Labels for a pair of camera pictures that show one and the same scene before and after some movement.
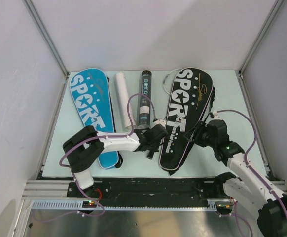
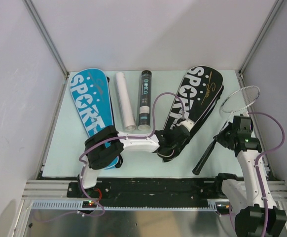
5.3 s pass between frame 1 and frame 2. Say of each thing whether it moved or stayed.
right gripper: moved
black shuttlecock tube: stayed
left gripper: moved
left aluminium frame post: stayed
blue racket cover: stayed
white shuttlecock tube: stayed
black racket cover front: moved
